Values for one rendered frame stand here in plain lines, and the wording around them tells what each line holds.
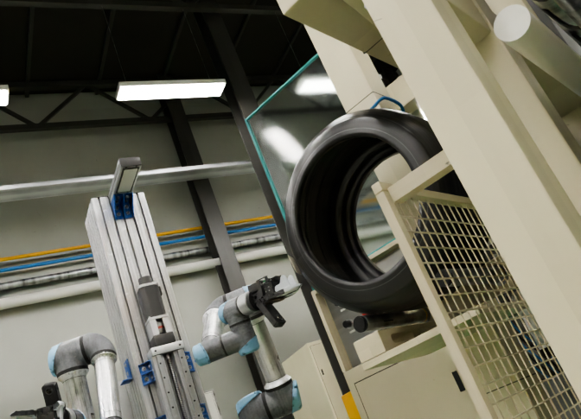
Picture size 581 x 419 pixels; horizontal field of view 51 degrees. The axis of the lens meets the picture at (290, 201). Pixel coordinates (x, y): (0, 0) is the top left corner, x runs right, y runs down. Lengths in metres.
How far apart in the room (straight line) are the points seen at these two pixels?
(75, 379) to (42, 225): 8.29
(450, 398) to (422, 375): 0.13
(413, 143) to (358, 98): 0.63
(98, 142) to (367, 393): 9.67
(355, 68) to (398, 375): 1.18
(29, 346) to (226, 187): 4.51
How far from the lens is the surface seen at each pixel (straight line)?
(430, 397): 2.42
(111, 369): 2.41
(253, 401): 2.53
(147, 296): 2.66
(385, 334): 1.67
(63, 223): 10.73
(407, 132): 1.61
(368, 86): 2.17
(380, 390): 2.53
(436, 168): 1.01
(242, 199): 11.72
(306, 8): 1.64
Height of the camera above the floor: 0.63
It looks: 23 degrees up
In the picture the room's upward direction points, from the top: 22 degrees counter-clockwise
